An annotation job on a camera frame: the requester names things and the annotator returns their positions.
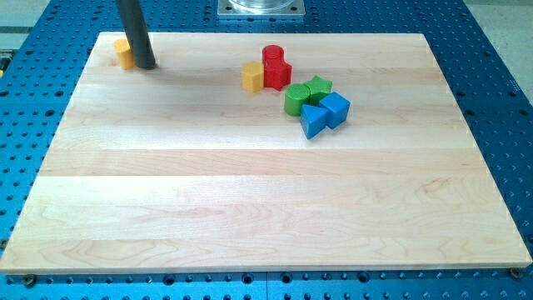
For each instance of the yellow hexagon block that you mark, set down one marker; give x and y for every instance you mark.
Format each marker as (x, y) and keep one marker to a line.
(252, 76)

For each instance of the blue triangle block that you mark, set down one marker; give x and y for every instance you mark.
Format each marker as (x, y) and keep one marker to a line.
(313, 120)

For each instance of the green cylinder block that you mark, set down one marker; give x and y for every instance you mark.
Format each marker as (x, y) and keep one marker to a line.
(296, 95)

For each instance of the red star block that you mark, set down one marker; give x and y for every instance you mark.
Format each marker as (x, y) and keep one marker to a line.
(277, 74)

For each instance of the green star block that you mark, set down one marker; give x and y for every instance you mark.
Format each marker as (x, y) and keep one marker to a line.
(318, 88)

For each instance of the blue cube block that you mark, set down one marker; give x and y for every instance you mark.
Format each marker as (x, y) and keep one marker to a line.
(337, 108)

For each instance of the red cylinder block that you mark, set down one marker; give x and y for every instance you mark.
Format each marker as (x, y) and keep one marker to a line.
(272, 53)

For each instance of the light wooden board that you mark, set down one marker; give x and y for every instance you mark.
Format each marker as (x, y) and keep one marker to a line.
(179, 169)

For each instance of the yellow block behind stylus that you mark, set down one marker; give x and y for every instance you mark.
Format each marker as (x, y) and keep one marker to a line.
(124, 53)

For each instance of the dark grey cylindrical robot stylus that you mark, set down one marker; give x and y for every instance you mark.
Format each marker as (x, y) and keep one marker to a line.
(130, 12)

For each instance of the blue perforated metal table plate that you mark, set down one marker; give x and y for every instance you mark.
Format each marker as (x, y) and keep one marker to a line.
(43, 74)

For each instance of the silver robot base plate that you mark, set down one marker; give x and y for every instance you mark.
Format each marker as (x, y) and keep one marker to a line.
(263, 8)

